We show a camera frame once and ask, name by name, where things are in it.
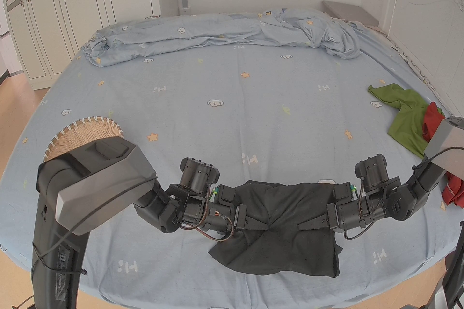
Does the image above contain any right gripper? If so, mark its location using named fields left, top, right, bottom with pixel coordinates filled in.
left=326, top=200, right=363, bottom=231

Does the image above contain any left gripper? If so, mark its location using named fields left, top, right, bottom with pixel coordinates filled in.
left=207, top=200, right=249, bottom=231

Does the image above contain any black shirt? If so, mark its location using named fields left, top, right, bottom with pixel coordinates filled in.
left=208, top=181, right=343, bottom=278

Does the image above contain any green garment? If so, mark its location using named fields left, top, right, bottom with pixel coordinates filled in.
left=367, top=83, right=444, bottom=158

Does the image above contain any red garment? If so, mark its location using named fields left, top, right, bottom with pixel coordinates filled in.
left=422, top=102, right=464, bottom=208

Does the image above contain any bed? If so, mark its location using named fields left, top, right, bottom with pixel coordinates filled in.
left=0, top=0, right=464, bottom=309

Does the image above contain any round woven basket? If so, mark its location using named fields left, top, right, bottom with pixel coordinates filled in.
left=43, top=115, right=126, bottom=163

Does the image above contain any pale blue quilt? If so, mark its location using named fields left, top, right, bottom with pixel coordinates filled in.
left=84, top=8, right=361, bottom=68

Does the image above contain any grey bedside table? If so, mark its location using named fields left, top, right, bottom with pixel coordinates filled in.
left=322, top=1, right=379, bottom=27

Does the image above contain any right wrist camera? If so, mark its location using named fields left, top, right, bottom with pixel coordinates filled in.
left=333, top=183, right=355, bottom=202

